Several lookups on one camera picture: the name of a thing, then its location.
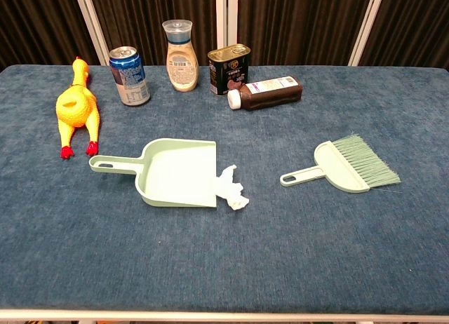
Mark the brown bottle white cap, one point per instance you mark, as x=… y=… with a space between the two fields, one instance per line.
x=270 y=92

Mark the white partition frame post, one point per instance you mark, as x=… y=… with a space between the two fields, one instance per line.
x=366 y=26
x=92 y=26
x=226 y=15

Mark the pale green plastic dustpan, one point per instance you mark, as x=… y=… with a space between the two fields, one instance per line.
x=179 y=176

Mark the yellow rubber chicken toy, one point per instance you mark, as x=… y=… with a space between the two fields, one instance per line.
x=75 y=106

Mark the beige sauce bottle clear cap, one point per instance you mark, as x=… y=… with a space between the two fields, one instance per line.
x=181 y=69

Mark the pale green hand brush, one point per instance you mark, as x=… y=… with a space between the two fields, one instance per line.
x=336 y=166

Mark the black gold rectangular tin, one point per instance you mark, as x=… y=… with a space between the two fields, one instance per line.
x=228 y=73

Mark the blue fabric table cover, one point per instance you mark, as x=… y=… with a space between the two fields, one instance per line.
x=224 y=254

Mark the white paper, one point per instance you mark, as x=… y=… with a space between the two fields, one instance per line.
x=231 y=189

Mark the blue silver beverage can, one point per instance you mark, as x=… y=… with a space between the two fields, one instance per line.
x=130 y=78

